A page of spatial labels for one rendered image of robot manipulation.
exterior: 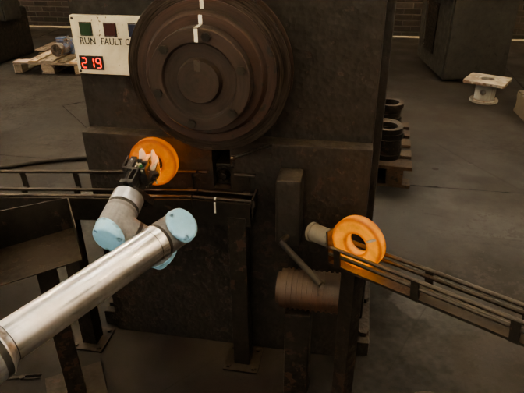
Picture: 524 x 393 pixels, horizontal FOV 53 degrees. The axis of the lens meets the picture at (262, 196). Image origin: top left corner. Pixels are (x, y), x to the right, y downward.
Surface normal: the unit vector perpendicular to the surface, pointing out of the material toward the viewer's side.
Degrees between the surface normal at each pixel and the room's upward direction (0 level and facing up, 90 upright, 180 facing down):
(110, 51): 90
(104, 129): 0
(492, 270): 0
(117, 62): 90
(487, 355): 0
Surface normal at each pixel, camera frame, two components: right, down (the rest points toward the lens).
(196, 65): -0.18, 0.48
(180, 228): 0.63, -0.44
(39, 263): -0.09, -0.86
